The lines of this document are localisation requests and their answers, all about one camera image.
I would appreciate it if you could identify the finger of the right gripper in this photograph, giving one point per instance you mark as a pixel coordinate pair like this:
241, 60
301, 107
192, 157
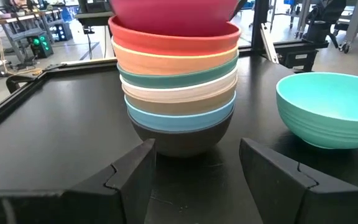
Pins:
238, 7

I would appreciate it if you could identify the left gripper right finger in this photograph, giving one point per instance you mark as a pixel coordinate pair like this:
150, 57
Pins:
275, 186

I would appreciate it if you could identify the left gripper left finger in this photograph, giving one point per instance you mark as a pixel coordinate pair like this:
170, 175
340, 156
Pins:
129, 186

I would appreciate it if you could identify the magenta bowl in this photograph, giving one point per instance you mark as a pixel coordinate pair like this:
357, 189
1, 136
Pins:
172, 15

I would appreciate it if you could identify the red bowl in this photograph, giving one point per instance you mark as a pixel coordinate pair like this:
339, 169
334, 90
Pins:
172, 45

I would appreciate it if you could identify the blue bowl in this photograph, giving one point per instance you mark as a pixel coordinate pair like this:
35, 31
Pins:
179, 123

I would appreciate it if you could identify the peach orange bowl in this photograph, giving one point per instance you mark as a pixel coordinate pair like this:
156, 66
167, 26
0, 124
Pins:
172, 63

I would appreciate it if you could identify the taupe bowl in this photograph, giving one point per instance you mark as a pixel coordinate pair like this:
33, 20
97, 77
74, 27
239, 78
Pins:
179, 107

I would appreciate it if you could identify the dark green bowl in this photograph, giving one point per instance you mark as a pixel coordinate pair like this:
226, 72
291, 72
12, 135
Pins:
179, 81

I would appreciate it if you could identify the turquoise bowl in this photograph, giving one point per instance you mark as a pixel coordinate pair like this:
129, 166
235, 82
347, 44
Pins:
328, 102

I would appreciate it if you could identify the white bowl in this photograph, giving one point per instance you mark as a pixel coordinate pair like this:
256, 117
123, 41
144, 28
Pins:
179, 93

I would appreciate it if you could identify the black bowl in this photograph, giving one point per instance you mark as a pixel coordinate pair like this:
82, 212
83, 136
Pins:
182, 143

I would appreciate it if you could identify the black office chair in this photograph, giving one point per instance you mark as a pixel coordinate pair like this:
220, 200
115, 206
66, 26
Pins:
322, 18

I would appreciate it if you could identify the black equipment box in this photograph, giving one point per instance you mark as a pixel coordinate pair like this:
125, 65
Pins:
95, 18

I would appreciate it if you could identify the computer tower green lights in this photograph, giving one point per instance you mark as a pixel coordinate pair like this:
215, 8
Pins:
40, 45

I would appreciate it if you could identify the computer tower white lights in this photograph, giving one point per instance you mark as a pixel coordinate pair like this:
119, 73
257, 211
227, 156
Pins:
61, 31

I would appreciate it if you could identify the grey workbench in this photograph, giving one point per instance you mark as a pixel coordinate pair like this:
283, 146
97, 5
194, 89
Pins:
20, 32

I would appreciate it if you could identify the silver metal bracket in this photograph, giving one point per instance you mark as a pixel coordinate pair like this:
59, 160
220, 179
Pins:
269, 43

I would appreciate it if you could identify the grey wheeled cart frame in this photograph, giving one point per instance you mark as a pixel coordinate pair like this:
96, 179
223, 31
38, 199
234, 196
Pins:
356, 18

